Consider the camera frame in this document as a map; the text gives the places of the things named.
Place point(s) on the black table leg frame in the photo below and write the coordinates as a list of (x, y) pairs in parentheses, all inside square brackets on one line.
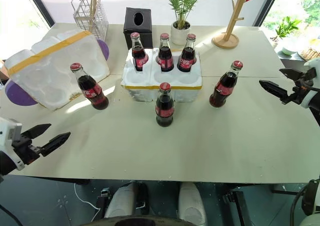
[(236, 206)]

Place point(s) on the green plant in white pot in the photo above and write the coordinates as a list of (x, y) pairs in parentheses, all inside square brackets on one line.
[(180, 33)]

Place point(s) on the purple round plate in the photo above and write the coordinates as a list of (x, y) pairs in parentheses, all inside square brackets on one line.
[(18, 95), (103, 49)]

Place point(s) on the green leafy plant outdoors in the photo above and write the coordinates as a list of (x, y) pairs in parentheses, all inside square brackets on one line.
[(287, 26)]

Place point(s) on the white foam lid yellow tape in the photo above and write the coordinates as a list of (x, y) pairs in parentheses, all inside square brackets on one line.
[(57, 58)]

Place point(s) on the white robot right leg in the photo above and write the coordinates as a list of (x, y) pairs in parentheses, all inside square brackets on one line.
[(191, 203)]

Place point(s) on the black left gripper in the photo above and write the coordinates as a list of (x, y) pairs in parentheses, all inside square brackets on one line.
[(25, 149)]

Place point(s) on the wooden branch stand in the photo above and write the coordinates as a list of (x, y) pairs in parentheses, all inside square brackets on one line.
[(232, 23)]

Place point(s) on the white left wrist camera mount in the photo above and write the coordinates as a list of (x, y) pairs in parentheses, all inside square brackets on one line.
[(8, 133)]

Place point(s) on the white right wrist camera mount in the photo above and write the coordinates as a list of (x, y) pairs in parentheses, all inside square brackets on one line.
[(313, 63)]

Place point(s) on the white bowl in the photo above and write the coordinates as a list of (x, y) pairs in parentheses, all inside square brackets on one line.
[(288, 51)]

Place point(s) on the dark rounded robot torso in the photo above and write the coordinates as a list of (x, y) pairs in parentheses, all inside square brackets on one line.
[(140, 221)]

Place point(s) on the black tissue box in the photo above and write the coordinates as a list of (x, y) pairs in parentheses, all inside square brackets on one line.
[(137, 28)]

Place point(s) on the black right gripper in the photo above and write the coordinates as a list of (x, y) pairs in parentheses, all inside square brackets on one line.
[(306, 82)]

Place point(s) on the woven wicker basket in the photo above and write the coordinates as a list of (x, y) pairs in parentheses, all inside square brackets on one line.
[(311, 53)]

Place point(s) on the white robot left leg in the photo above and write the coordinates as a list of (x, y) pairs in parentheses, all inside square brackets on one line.
[(121, 201)]

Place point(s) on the black window frame post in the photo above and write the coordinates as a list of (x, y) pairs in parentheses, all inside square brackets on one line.
[(268, 4), (41, 5)]

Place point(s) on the glass cola bottle red cap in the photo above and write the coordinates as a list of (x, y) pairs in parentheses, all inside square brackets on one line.
[(164, 108), (223, 88), (138, 53), (186, 56), (165, 54), (91, 89)]

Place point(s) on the white robot leg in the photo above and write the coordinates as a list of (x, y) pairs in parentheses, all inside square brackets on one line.
[(121, 201), (191, 203)]

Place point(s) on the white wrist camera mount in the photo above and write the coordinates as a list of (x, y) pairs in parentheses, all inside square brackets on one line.
[(313, 63), (8, 133)]

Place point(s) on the white foam bottle tray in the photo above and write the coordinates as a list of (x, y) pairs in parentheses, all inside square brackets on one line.
[(162, 84)]

